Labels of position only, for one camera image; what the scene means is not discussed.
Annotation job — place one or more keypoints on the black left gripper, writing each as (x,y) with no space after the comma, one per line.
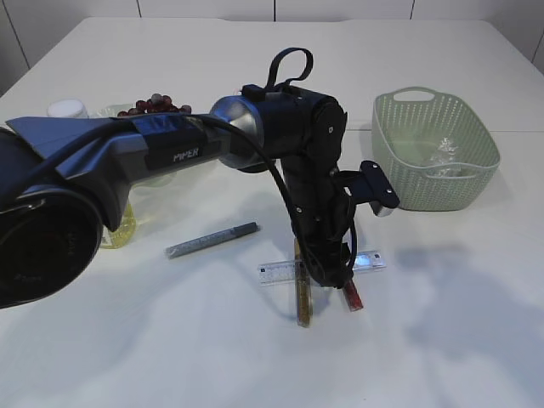
(331,263)

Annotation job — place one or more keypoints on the green plastic woven basket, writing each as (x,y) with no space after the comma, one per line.
(405,133)

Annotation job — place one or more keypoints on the purple artificial grape bunch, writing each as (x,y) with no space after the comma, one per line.
(156,103)

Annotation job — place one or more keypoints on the green ruffled glass plate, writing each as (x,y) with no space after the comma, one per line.
(112,111)

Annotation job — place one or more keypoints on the clear plastic sheet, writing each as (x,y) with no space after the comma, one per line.
(443,163)

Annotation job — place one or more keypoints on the yellow oil bottle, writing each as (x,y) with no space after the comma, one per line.
(75,108)

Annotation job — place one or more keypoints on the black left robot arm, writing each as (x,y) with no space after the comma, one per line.
(64,180)

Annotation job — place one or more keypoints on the silver glitter pen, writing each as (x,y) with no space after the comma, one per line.
(212,240)

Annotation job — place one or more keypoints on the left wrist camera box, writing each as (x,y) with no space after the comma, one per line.
(370,185)

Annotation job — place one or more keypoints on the red glitter pen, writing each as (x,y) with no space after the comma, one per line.
(352,297)

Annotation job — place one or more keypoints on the black mesh pen holder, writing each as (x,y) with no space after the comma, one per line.
(256,168)

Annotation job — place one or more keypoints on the gold glitter pen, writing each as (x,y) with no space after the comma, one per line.
(302,288)

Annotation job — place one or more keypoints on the clear plastic ruler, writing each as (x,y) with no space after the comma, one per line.
(285,271)

